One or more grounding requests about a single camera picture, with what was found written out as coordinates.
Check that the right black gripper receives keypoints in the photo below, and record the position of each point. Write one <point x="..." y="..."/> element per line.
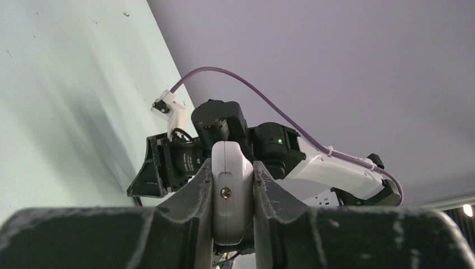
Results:
<point x="172" y="158"/>

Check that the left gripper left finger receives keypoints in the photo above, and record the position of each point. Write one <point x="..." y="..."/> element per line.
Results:
<point x="175" y="234"/>

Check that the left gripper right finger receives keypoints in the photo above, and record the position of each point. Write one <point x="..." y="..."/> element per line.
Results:
<point x="291" y="234"/>

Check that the white remote control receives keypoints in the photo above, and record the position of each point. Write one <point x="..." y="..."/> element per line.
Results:
<point x="232" y="196"/>

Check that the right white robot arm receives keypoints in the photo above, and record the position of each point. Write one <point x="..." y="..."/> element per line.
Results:
<point x="352" y="181"/>

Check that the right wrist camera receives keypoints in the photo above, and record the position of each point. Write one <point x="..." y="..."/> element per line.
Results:
<point x="173" y="113"/>

